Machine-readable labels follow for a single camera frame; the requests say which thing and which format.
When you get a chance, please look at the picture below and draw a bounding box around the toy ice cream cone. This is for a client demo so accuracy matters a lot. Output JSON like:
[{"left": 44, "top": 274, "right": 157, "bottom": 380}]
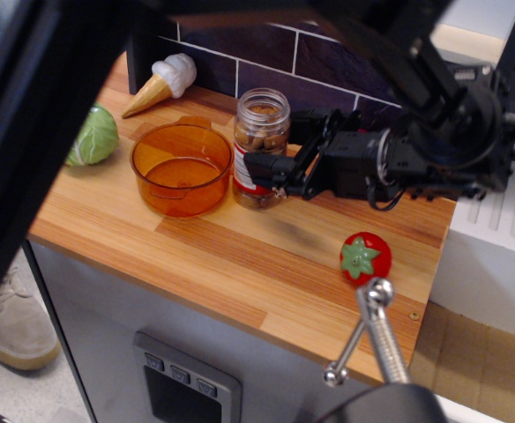
[{"left": 121, "top": 53, "right": 197, "bottom": 119}]

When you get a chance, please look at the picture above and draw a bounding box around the red toy strawberry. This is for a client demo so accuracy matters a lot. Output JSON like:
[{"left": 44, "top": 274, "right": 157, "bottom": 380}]
[{"left": 340, "top": 232, "right": 392, "bottom": 286}]

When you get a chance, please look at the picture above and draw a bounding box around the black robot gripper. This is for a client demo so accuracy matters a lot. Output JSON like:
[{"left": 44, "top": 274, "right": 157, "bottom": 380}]
[{"left": 243, "top": 108, "right": 429, "bottom": 203}]

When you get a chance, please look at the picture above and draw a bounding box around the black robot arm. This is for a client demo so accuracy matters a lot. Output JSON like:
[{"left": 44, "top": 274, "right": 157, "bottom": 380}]
[{"left": 0, "top": 1, "right": 515, "bottom": 279}]

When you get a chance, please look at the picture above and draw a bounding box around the beige suede shoe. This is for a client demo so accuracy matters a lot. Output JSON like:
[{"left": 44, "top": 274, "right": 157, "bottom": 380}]
[{"left": 0, "top": 267, "right": 61, "bottom": 372}]

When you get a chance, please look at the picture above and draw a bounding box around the grey toy oven cabinet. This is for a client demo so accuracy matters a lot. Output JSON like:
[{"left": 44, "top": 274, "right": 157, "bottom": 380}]
[{"left": 23, "top": 241, "right": 366, "bottom": 422}]

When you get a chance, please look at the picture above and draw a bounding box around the clear jar of almonds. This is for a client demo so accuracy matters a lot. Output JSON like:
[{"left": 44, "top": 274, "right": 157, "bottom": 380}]
[{"left": 233, "top": 87, "right": 290, "bottom": 210}]

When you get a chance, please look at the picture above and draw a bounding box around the light wooden shelf board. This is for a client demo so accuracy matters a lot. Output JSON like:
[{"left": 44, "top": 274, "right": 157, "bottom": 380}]
[{"left": 430, "top": 24, "right": 505, "bottom": 67}]

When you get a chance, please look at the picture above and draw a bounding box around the grey oven control panel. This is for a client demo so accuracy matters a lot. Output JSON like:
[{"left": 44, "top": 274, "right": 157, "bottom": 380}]
[{"left": 133, "top": 332, "right": 243, "bottom": 423}]

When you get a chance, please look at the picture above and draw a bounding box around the orange transparent plastic pot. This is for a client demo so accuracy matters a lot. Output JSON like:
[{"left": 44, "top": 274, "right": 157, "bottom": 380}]
[{"left": 131, "top": 116, "right": 234, "bottom": 218}]

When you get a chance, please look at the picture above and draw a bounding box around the black clamp base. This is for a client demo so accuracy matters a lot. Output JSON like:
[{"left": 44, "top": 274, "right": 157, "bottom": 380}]
[{"left": 317, "top": 383, "right": 447, "bottom": 423}]

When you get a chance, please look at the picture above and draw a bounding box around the white toy sink block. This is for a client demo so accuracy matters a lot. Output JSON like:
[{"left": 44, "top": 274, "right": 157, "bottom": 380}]
[{"left": 430, "top": 164, "right": 515, "bottom": 335}]

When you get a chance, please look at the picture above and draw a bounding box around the green toy cabbage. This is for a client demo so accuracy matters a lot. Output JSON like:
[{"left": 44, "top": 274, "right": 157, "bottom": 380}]
[{"left": 64, "top": 102, "right": 119, "bottom": 167}]

